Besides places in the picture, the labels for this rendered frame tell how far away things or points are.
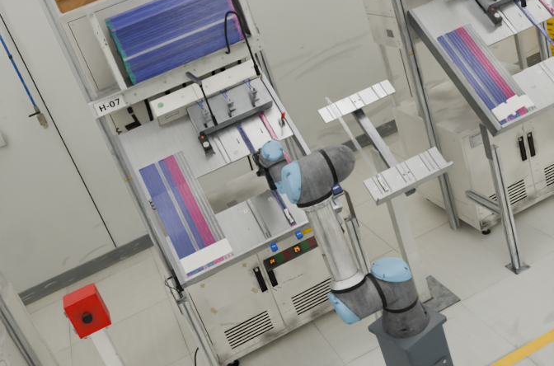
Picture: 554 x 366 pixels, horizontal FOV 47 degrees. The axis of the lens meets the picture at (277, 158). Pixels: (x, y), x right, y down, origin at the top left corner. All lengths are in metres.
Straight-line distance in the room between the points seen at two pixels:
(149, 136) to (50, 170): 1.65
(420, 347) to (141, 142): 1.39
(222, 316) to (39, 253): 1.86
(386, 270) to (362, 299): 0.12
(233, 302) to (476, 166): 1.33
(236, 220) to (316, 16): 2.25
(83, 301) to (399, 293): 1.21
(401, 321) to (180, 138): 1.20
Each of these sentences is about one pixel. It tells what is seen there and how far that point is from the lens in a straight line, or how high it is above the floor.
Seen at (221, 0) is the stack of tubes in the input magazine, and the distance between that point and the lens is 2.71.
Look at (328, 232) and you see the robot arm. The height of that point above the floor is 0.97.
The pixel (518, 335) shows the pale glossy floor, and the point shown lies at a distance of 2.89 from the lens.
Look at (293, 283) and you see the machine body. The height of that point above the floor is 0.29.
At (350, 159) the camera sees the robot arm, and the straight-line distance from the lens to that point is 1.93.
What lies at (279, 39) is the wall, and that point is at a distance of 4.40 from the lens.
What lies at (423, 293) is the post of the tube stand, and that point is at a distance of 3.09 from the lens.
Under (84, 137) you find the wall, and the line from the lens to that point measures 4.26.
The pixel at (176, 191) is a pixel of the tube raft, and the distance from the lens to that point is 2.60.
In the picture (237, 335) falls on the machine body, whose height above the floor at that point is 0.17.
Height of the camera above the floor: 1.93
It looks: 22 degrees down
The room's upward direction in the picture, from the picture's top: 20 degrees counter-clockwise
